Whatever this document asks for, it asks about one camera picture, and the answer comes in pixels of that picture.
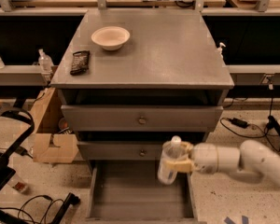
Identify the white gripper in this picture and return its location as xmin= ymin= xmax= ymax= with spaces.
xmin=164 ymin=141 xmax=240 ymax=174

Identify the clear plastic bottle blue label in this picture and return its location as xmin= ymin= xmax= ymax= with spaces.
xmin=158 ymin=136 xmax=185 ymax=185

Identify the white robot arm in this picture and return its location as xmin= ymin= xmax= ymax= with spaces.
xmin=158 ymin=136 xmax=280 ymax=188

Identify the grey open bottom drawer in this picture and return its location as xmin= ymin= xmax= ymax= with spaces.
xmin=87 ymin=161 xmax=197 ymax=224

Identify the grey middle drawer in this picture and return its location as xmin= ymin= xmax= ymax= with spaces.
xmin=77 ymin=141 xmax=162 ymax=161

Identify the grey wooden drawer cabinet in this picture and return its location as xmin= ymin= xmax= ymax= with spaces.
xmin=49 ymin=8 xmax=235 ymax=224

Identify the white pump dispenser bottle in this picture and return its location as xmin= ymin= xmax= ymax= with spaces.
xmin=217 ymin=42 xmax=226 ymax=59

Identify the grey top drawer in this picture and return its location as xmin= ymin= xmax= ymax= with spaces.
xmin=62 ymin=105 xmax=223 ymax=132

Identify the clear sanitizer bottle on shelf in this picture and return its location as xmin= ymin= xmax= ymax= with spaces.
xmin=38 ymin=49 xmax=53 ymax=72

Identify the brown cardboard box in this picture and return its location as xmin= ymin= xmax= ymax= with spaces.
xmin=30 ymin=88 xmax=78 ymax=163

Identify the white ceramic bowl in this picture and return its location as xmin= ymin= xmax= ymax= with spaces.
xmin=91 ymin=26 xmax=130 ymax=51

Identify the black snack bag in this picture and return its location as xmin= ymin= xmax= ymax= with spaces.
xmin=70 ymin=50 xmax=90 ymax=76

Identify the black cable on floor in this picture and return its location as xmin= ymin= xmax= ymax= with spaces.
xmin=0 ymin=192 xmax=82 ymax=224

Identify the black metal chair frame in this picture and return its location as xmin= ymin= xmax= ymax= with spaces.
xmin=0 ymin=106 xmax=35 ymax=190

